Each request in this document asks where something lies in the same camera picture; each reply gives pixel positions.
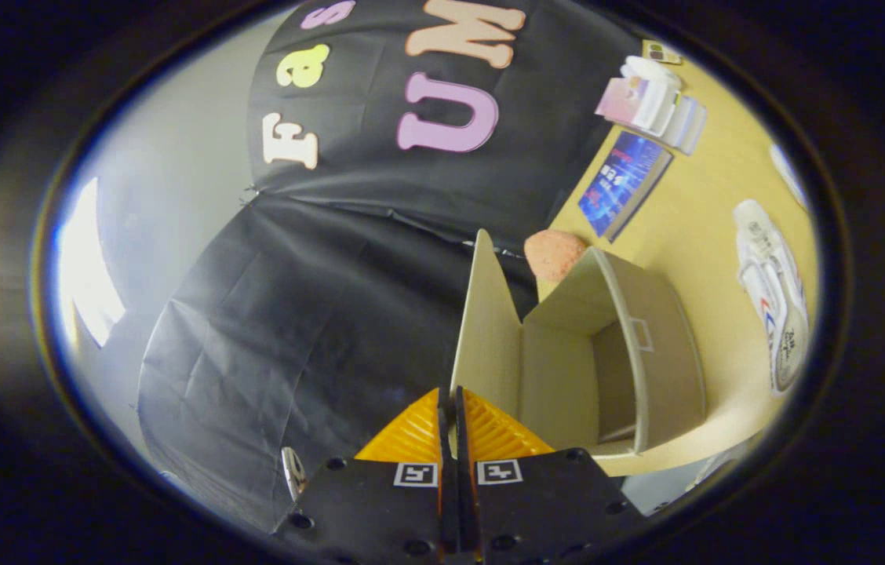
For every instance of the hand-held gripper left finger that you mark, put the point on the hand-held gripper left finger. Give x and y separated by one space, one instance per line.
380 502

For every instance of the black backdrop cloth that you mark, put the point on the black backdrop cloth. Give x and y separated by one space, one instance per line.
254 353

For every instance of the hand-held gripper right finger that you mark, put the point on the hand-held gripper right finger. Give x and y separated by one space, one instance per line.
544 502

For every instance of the beige fabric storage box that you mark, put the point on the beige fabric storage box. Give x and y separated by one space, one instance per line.
662 353

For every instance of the grey-blue cover book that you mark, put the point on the grey-blue cover book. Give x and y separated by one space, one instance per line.
690 125

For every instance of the blue cover book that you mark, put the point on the blue cover book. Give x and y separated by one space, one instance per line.
619 180

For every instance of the white paperback book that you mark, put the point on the white paperback book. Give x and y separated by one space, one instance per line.
662 106

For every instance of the white fluffy ball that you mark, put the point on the white fluffy ball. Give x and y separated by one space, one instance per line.
646 69

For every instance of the ceiling light panel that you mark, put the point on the ceiling light panel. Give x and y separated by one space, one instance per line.
89 267

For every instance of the orange fluffy ball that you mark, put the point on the orange fluffy ball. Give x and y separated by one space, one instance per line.
556 255

